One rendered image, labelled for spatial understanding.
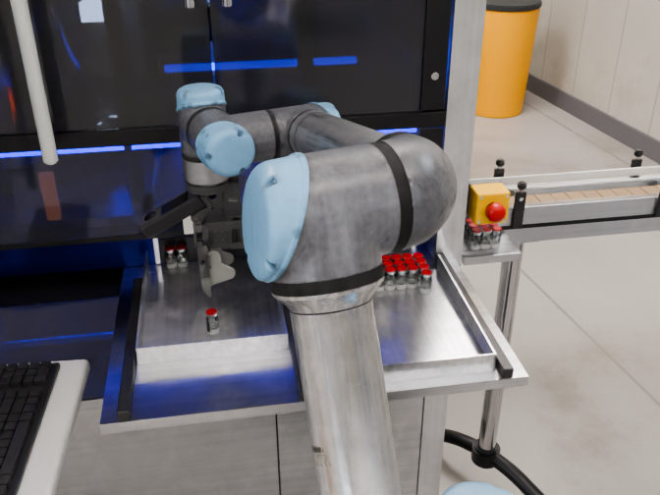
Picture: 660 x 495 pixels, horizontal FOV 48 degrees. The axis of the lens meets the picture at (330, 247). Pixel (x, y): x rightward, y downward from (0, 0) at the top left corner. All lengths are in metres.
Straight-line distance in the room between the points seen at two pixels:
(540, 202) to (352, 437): 1.12
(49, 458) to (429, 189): 0.82
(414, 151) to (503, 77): 4.36
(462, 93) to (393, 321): 0.45
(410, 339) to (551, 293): 1.92
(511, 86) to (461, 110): 3.67
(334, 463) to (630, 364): 2.22
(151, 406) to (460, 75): 0.81
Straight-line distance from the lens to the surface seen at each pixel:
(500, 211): 1.54
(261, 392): 1.23
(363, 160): 0.71
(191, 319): 1.41
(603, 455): 2.51
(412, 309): 1.42
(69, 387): 1.43
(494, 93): 5.12
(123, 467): 1.85
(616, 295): 3.30
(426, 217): 0.73
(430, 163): 0.74
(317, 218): 0.68
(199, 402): 1.23
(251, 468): 1.87
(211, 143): 1.04
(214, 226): 1.22
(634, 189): 1.92
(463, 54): 1.43
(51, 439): 1.34
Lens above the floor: 1.67
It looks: 29 degrees down
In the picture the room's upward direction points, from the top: straight up
